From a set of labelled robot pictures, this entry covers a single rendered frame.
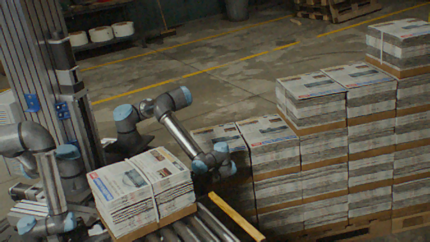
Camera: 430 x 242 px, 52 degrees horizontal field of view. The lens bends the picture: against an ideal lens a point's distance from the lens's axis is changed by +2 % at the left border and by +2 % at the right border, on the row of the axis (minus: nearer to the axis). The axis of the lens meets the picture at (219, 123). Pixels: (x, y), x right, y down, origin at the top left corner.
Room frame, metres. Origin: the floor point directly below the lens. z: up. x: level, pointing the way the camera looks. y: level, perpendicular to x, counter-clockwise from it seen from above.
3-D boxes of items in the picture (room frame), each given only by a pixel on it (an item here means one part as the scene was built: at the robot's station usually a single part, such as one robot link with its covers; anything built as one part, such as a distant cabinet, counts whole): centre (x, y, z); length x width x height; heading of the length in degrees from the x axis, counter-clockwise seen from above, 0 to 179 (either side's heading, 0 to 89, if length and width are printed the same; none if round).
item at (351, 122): (2.42, -0.83, 0.86); 0.38 x 0.29 x 0.04; 9
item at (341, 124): (2.38, -0.54, 0.86); 0.38 x 0.29 x 0.04; 8
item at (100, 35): (7.97, 2.09, 0.55); 1.80 x 0.70 x 1.09; 118
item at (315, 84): (2.36, -0.54, 1.06); 0.37 x 0.29 x 0.01; 8
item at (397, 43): (2.47, -1.13, 0.65); 0.39 x 0.30 x 1.29; 8
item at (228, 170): (1.97, 0.01, 0.81); 0.11 x 0.08 x 0.09; 117
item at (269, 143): (2.36, -0.41, 0.42); 1.17 x 0.39 x 0.83; 98
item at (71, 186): (1.98, 0.78, 0.87); 0.15 x 0.15 x 0.10
